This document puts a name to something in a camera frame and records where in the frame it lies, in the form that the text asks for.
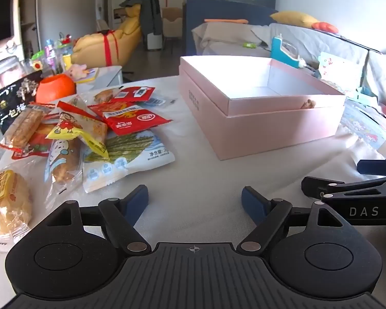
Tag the yellow cartoon snack packet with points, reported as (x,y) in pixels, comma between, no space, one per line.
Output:
(67,125)

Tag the beige dining chair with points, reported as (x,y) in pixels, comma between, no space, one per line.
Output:
(172,22)

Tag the long bread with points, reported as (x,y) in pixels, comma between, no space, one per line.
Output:
(64,164)

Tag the white side table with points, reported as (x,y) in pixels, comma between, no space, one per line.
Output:
(109,77)

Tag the dark coat on rack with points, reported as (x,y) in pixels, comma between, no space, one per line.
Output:
(149,9)

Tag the dark blue partition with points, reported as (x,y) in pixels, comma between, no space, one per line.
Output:
(228,9)

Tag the small red snack packet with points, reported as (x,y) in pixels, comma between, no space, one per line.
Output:
(135,92)

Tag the white wall shelf unit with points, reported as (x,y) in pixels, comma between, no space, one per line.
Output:
(27,6)

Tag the orange pumpkin bucket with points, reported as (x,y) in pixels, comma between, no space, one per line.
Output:
(54,87)

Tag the large red snack packet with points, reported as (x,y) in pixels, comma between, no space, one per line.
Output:
(132,120)

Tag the red chicken snack bag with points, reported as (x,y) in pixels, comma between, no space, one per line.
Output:
(35,148)

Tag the wafer bar packet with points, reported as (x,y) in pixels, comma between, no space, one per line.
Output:
(21,127)

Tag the blue cartoon packaging sheet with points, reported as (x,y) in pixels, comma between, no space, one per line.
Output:
(363,124)

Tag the blue toy machine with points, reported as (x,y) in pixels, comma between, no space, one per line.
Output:
(278,51)

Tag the grey covered sofa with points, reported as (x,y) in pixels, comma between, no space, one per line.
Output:
(334,45)

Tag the pink gift box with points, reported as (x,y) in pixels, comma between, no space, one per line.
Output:
(260,125)

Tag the blue white seaweed snack bag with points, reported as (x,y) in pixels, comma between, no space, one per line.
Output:
(132,164)

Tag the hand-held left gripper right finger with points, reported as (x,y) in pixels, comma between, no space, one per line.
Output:
(252,202)

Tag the yellow beanbag sofa red ribbon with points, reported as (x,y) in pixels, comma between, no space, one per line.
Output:
(90,46)

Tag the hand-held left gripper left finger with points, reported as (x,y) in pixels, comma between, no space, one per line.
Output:
(138,201)

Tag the cartoon sticker card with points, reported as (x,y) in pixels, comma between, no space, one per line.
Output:
(337,67)

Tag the yellow pillow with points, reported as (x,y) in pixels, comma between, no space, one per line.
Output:
(292,18)

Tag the white waste bin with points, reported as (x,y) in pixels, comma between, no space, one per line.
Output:
(154,41)

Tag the black snack bag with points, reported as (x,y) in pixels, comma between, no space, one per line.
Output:
(6,98)

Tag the yellow picture book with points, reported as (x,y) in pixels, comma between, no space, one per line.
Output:
(91,74)

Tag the yellow kids water bottle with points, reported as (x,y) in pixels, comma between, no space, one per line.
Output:
(65,53)

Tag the pink plush doll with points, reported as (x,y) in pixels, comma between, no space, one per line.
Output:
(75,70)

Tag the long orange cushion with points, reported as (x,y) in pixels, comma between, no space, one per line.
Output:
(225,21)

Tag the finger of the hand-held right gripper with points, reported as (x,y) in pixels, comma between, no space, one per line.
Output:
(373,166)
(312,185)

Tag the small green toy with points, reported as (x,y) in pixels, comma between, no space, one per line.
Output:
(250,45)

